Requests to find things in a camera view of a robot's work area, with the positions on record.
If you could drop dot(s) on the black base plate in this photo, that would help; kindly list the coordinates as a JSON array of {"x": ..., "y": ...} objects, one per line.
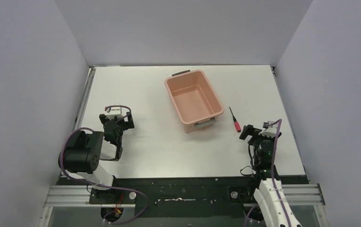
[{"x": 172, "y": 197}]

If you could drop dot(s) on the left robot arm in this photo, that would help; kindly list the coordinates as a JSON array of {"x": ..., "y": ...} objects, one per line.
[{"x": 83, "y": 151}]

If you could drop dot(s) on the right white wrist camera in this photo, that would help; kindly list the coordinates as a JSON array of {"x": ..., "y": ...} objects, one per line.
[{"x": 269, "y": 129}]

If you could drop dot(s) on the aluminium left side rail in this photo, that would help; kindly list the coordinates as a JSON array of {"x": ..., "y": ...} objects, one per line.
[{"x": 85, "y": 96}]

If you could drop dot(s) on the red handled screwdriver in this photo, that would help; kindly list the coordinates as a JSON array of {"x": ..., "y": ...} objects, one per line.
[{"x": 236, "y": 124}]

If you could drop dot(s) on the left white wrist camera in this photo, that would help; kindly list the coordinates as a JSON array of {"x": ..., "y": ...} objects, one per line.
[{"x": 112, "y": 112}]

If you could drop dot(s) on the pink plastic bin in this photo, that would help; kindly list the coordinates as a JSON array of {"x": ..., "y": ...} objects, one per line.
[{"x": 194, "y": 99}]

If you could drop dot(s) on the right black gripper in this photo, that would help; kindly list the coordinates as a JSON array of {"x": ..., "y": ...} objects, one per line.
[{"x": 247, "y": 130}]

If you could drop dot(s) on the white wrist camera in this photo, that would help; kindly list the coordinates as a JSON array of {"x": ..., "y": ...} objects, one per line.
[
  {"x": 269, "y": 129},
  {"x": 112, "y": 112}
]

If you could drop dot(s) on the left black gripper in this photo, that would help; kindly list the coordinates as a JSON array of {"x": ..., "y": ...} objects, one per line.
[{"x": 116, "y": 124}]

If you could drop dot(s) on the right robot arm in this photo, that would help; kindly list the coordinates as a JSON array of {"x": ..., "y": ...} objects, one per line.
[{"x": 266, "y": 187}]

